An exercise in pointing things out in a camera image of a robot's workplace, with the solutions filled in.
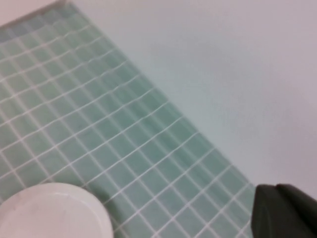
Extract white round plate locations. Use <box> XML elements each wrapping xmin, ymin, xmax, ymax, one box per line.
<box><xmin>0</xmin><ymin>182</ymin><xmax>114</xmax><ymax>238</ymax></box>

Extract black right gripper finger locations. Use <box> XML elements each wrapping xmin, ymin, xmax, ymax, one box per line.
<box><xmin>250</xmin><ymin>183</ymin><xmax>317</xmax><ymax>238</ymax></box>

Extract green checkered tablecloth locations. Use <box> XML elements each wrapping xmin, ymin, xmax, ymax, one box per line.
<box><xmin>0</xmin><ymin>0</ymin><xmax>257</xmax><ymax>238</ymax></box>

